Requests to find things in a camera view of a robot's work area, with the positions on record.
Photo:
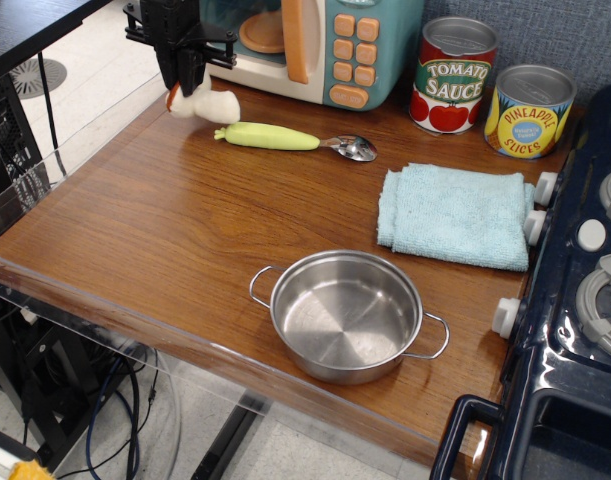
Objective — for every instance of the light blue folded towel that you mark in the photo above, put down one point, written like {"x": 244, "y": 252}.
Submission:
{"x": 456, "y": 216}

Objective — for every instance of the clear acrylic table guard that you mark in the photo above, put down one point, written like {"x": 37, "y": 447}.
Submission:
{"x": 158, "y": 235}

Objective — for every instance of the plush brown white mushroom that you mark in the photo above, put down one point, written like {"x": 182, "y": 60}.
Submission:
{"x": 220, "y": 107}

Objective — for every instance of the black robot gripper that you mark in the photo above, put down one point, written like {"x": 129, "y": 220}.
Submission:
{"x": 183, "y": 42}

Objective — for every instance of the dark blue toy stove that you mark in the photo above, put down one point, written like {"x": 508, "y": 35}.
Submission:
{"x": 553, "y": 420}

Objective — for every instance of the green handled metal spoon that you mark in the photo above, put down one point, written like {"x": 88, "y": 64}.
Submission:
{"x": 273, "y": 137}

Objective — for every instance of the yellow object bottom left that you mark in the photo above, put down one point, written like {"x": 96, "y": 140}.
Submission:
{"x": 18, "y": 462}

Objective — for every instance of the black desk at left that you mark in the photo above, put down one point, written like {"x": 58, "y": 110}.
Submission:
{"x": 28, "y": 27}

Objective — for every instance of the pineapple slices toy can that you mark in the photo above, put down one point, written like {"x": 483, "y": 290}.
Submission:
{"x": 529, "y": 109}

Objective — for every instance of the black table leg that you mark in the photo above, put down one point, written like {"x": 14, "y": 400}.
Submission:
{"x": 225, "y": 445}

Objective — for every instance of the tomato sauce toy can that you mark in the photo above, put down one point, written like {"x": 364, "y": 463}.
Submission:
{"x": 454, "y": 64}

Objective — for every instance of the silver steel pot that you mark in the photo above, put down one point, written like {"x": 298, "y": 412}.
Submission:
{"x": 346, "y": 317}

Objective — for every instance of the toy microwave teal cream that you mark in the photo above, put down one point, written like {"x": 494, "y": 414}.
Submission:
{"x": 344, "y": 54}

